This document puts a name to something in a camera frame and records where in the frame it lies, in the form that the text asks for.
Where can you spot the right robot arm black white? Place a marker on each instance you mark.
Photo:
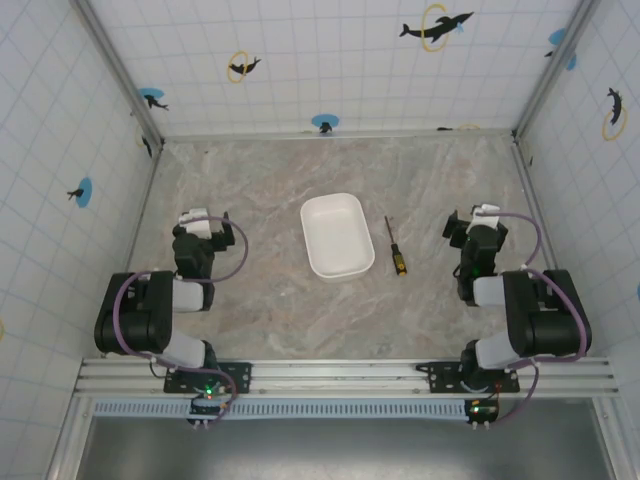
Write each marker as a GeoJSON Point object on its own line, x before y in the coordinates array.
{"type": "Point", "coordinates": [540, 320]}

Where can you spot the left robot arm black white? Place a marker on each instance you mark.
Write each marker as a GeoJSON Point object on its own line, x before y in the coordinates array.
{"type": "Point", "coordinates": [150, 310]}

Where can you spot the white plastic bin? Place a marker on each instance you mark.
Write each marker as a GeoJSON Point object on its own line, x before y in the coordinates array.
{"type": "Point", "coordinates": [336, 235]}

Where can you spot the dolphin blue circle sticker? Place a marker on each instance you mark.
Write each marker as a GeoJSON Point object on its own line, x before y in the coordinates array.
{"type": "Point", "coordinates": [84, 192]}
{"type": "Point", "coordinates": [150, 96]}
{"type": "Point", "coordinates": [557, 40]}
{"type": "Point", "coordinates": [325, 122]}

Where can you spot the controller board with green light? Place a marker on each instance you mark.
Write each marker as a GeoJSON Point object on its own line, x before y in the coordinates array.
{"type": "Point", "coordinates": [482, 410]}
{"type": "Point", "coordinates": [207, 397]}

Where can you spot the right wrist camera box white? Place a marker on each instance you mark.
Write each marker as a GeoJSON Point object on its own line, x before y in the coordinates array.
{"type": "Point", "coordinates": [486, 214]}

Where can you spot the aluminium frame side bar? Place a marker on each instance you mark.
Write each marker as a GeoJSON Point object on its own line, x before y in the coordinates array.
{"type": "Point", "coordinates": [142, 210]}
{"type": "Point", "coordinates": [532, 200]}

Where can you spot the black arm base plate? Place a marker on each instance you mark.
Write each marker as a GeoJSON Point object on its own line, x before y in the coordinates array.
{"type": "Point", "coordinates": [440, 377]}
{"type": "Point", "coordinates": [240, 377]}

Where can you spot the aluminium frame crossbar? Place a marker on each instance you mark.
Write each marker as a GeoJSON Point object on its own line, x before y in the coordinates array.
{"type": "Point", "coordinates": [340, 134]}

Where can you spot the aluminium mounting rail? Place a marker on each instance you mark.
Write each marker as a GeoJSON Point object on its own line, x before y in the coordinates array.
{"type": "Point", "coordinates": [330, 377]}

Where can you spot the aluminium frame post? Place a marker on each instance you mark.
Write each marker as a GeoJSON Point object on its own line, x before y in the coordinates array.
{"type": "Point", "coordinates": [555, 65]}
{"type": "Point", "coordinates": [120, 65]}

